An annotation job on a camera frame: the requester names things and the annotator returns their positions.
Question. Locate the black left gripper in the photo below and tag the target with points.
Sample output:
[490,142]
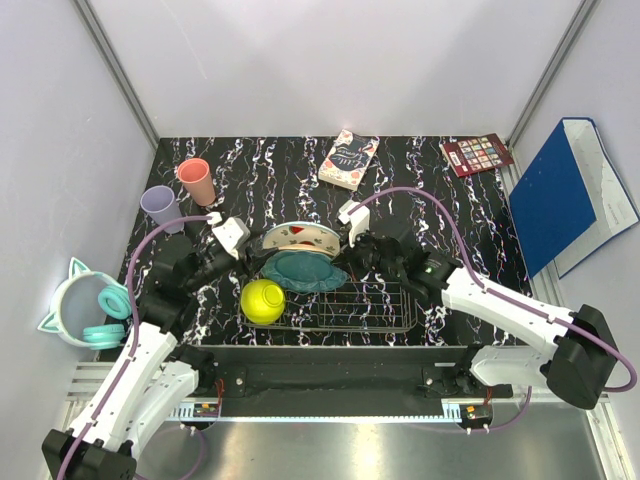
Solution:
[244,271]

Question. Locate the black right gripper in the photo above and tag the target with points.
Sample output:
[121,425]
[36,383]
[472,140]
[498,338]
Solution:
[350,255]

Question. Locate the teal scalloped plate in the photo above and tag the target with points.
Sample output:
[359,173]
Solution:
[303,272]

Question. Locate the lilac cup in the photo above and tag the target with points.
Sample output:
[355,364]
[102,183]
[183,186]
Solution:
[160,204]

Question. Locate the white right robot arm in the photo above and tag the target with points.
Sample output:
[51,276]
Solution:
[571,353]

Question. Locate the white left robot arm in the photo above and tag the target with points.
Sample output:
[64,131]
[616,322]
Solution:
[155,371]

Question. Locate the beige speckled plate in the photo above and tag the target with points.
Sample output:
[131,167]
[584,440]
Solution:
[304,246]

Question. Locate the yellow-green bowl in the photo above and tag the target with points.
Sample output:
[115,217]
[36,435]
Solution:
[262,301]

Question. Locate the white plate with strawberries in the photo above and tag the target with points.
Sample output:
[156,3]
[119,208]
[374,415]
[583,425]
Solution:
[302,231]

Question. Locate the floral cover book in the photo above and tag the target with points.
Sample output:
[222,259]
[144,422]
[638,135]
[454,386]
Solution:
[348,160]

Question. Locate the teal headphones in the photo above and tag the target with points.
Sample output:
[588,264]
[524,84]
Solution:
[114,302]

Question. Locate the dark red booklet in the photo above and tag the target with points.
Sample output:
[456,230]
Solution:
[470,155]

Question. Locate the white cat-ear basket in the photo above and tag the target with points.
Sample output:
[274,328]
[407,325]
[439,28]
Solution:
[74,304]

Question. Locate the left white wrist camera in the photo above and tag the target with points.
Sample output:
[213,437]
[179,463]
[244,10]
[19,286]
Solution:
[231,233]

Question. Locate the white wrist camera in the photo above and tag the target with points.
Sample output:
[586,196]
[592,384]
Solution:
[231,233]
[357,217]

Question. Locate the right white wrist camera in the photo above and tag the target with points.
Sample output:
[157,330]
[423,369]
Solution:
[357,217]

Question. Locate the grey wire dish rack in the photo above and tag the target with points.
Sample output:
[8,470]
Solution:
[362,305]

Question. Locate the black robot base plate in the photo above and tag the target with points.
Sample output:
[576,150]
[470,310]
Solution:
[329,384]

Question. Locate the blue ring binder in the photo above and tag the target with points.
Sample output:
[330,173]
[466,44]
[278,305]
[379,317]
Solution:
[570,201]

